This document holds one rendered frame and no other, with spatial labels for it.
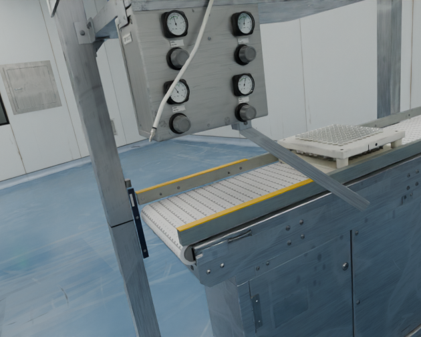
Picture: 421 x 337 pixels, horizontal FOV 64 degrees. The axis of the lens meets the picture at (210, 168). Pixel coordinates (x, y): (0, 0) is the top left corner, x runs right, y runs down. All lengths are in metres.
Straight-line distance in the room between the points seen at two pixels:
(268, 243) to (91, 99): 0.51
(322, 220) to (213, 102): 0.42
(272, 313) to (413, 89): 3.22
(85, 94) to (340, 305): 0.89
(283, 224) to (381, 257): 0.49
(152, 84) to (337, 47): 3.69
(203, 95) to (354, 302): 0.82
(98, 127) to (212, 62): 0.37
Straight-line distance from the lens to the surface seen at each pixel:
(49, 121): 5.70
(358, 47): 4.03
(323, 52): 4.22
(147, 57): 0.52
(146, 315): 1.04
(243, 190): 0.86
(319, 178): 0.70
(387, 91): 1.47
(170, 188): 0.89
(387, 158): 0.97
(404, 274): 1.33
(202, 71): 0.56
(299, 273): 0.93
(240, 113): 0.58
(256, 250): 0.74
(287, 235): 0.78
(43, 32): 5.83
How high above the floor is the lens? 1.20
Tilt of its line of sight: 17 degrees down
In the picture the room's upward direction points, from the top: 9 degrees counter-clockwise
